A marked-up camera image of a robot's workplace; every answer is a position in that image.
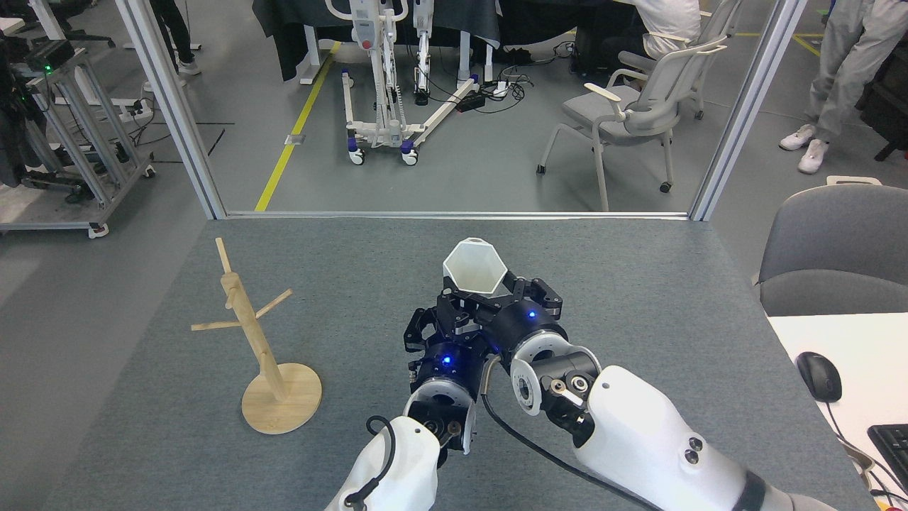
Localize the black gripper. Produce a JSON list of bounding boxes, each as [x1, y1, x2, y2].
[[404, 284, 497, 398], [482, 275, 568, 352]]

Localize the white hexagonal cup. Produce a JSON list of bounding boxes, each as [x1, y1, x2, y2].
[[443, 239, 509, 299]]

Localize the wooden cup storage rack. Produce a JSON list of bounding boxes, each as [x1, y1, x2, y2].
[[190, 238, 321, 435]]

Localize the pale grey office chair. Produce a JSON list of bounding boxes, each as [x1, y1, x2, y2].
[[537, 35, 729, 212], [617, 0, 746, 120]]

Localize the white stand on wheels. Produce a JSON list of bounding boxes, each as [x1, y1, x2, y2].
[[325, 0, 482, 167]]

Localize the black computer mouse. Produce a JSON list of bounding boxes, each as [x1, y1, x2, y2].
[[796, 351, 843, 404]]

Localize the seated person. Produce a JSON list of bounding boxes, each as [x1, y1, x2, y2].
[[602, 0, 702, 65]]

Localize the dark grey padded chair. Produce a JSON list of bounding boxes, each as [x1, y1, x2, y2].
[[753, 176, 908, 317]]

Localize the white desk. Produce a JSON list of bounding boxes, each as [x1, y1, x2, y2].
[[766, 312, 908, 511]]

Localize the black table cloth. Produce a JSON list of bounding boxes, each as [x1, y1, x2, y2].
[[252, 0, 501, 82]]

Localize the person in grey trousers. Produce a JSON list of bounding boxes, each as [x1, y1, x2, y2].
[[779, 0, 908, 175]]

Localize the black keyboard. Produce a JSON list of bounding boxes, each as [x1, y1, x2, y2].
[[868, 424, 908, 490]]

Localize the person in black trousers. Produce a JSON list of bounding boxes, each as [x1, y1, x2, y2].
[[149, 0, 201, 77]]

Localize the black box with green light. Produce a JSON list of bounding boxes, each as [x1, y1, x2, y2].
[[25, 39, 75, 72]]

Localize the silver frame crossbar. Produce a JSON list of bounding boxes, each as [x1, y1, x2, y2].
[[226, 211, 692, 221]]

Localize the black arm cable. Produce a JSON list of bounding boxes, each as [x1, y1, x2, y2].
[[344, 415, 397, 508], [481, 355, 660, 511]]

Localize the silver frame post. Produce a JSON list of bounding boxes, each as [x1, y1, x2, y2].
[[688, 0, 809, 222], [113, 0, 228, 221]]

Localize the black mouse cable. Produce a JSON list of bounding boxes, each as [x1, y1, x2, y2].
[[823, 401, 908, 498]]

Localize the metal frame cart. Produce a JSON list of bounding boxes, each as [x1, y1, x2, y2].
[[0, 39, 157, 238]]

